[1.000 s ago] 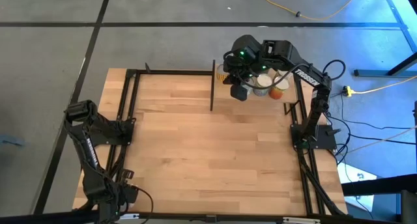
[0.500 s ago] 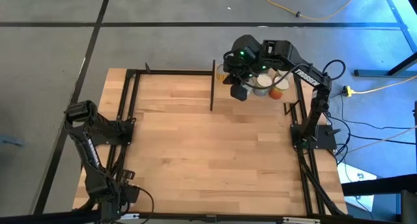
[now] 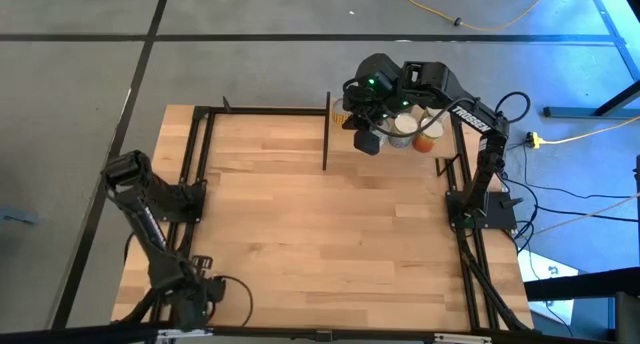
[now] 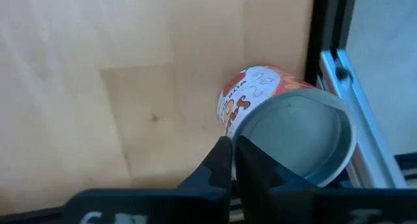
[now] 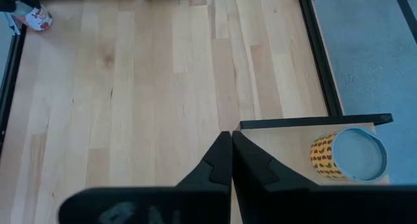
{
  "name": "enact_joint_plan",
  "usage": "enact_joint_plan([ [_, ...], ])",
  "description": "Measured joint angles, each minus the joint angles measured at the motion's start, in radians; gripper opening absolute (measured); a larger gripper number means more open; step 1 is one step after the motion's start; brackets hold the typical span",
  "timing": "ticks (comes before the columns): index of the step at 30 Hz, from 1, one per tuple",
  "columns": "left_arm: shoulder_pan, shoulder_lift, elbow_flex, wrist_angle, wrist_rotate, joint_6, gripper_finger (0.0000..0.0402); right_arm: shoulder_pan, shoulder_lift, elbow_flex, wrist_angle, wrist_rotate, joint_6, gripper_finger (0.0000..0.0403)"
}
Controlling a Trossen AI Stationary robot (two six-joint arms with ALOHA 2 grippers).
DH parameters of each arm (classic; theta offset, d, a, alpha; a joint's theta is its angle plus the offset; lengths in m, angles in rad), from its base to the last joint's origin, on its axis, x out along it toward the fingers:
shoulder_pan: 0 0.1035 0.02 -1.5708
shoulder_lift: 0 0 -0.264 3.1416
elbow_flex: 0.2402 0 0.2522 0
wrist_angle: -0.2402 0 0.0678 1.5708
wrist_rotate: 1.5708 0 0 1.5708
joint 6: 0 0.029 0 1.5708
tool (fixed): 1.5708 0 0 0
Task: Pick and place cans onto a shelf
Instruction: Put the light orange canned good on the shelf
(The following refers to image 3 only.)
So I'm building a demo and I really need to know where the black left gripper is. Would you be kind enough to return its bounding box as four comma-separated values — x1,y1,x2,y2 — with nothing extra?
164,253,226,330

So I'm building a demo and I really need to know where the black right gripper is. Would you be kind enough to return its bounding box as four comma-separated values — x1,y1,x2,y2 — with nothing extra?
344,81,401,157

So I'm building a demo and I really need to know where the blue cherries tin can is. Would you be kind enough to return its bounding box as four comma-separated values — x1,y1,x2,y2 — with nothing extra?
389,112,419,149

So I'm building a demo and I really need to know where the orange-red labelled tin can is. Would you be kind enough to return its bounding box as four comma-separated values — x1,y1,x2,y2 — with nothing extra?
413,117,446,154

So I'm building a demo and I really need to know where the yellow green beans tin can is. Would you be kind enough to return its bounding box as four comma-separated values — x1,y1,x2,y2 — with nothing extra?
424,106,451,123

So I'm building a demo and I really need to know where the black rig crossbar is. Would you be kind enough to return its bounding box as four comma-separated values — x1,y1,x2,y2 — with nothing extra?
0,322,640,344

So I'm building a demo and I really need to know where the black metal stand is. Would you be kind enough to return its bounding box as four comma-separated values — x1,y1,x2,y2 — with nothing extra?
542,0,640,120

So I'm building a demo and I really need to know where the white sheet with blue marks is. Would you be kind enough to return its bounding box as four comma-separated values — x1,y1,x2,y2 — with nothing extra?
517,248,579,326

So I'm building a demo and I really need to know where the black beam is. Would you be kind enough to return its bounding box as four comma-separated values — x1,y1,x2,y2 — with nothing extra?
523,266,640,303

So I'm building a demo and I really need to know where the silver bracket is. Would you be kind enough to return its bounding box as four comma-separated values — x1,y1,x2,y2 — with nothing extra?
156,327,215,341
433,332,494,344

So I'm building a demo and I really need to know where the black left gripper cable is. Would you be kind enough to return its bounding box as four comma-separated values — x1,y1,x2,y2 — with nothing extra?
212,274,255,328

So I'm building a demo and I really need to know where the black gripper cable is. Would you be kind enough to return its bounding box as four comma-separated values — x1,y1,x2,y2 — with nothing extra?
362,90,532,139
212,274,255,328

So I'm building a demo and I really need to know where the black aluminium table frame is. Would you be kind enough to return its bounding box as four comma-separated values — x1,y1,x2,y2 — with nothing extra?
117,96,534,335

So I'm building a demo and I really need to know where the yellow floor cable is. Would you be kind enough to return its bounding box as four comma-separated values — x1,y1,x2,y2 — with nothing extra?
401,0,555,34

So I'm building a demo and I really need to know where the black floor cable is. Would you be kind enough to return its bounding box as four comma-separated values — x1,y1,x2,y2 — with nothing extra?
497,142,640,225

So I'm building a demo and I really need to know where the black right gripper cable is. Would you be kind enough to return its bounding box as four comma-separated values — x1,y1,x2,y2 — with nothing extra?
362,90,532,139

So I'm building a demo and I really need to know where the yellow extension cord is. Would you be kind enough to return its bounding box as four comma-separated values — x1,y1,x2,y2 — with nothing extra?
524,114,640,150

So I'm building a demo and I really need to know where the beige floor cable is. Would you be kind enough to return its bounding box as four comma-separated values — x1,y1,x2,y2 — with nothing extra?
529,193,640,236

